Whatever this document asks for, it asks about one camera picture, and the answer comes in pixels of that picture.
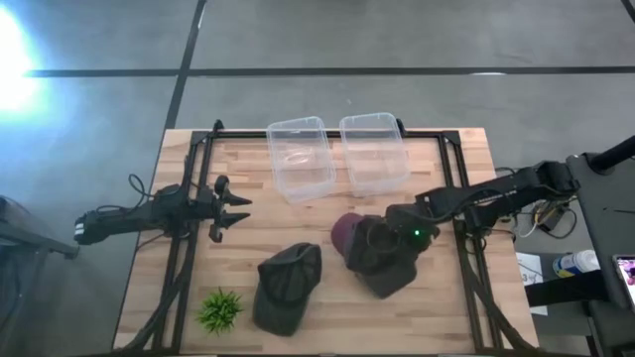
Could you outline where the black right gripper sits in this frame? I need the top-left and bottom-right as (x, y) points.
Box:
(367, 202), (441, 256)

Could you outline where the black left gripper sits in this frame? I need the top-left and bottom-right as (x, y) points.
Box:
(196, 175), (253, 244)

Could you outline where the dark brown cap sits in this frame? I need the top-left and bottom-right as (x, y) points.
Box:
(345, 216), (419, 300)

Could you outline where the clear plastic container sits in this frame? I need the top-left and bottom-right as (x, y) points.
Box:
(338, 112), (412, 198)
(266, 116), (337, 205)

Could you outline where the maroon cap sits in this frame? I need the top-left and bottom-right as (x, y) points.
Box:
(330, 212), (366, 258)

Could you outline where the dark green mesh cap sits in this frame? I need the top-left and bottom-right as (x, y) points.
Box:
(251, 242), (323, 338)

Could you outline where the small green artificial plant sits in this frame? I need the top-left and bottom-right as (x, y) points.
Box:
(194, 287), (245, 337)

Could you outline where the white paper sheet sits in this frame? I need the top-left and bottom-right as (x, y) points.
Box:
(515, 251), (550, 317)

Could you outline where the white bottle with blue label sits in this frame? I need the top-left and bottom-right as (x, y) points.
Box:
(552, 249), (600, 279)

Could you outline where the grey chair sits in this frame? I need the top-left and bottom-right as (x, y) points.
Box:
(0, 194), (80, 357)

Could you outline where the dark grey side desk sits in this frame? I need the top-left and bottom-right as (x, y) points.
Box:
(565, 151), (635, 357)

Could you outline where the phone with lit screen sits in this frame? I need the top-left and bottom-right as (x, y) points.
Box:
(612, 254), (635, 309)

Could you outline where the black pole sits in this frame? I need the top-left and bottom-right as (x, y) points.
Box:
(588, 134), (635, 174)

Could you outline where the black aluminium table frame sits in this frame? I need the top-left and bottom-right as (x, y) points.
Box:
(129, 118), (541, 356)

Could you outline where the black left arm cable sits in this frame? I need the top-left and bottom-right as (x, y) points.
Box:
(127, 173), (155, 212)

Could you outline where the small electronics box with cables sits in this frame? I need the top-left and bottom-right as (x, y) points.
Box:
(515, 197), (579, 240)

